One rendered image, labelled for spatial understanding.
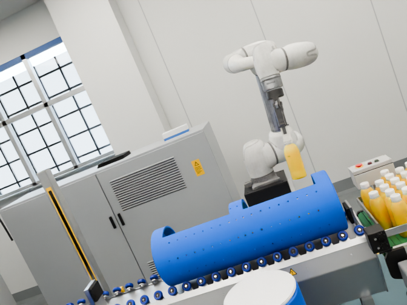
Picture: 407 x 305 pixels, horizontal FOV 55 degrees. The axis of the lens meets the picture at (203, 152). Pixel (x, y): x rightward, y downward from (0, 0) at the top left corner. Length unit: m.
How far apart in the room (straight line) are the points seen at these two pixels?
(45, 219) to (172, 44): 2.32
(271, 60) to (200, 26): 2.94
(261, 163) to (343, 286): 0.88
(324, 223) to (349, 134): 3.07
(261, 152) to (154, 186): 1.42
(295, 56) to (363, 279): 1.03
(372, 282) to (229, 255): 0.65
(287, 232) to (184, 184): 1.87
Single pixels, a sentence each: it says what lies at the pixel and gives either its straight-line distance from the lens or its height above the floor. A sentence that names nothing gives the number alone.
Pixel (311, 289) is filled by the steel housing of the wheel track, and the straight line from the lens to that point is 1.95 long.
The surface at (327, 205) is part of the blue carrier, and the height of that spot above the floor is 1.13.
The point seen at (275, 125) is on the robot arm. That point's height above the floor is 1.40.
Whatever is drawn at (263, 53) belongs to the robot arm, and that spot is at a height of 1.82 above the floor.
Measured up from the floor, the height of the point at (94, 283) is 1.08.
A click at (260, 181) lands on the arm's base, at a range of 2.47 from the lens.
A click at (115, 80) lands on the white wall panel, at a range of 4.54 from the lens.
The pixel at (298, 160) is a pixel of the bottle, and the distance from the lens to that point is 1.75.
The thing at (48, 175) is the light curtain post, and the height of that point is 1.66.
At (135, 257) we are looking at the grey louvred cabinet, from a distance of 3.93.
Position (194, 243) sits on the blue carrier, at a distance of 1.83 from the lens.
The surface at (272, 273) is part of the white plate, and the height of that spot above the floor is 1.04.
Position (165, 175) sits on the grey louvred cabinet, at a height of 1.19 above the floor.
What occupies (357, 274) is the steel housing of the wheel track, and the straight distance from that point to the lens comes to 1.94.
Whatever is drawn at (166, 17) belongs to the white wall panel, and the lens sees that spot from 4.71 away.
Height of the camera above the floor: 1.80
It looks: 9 degrees down
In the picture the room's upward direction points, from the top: 23 degrees counter-clockwise
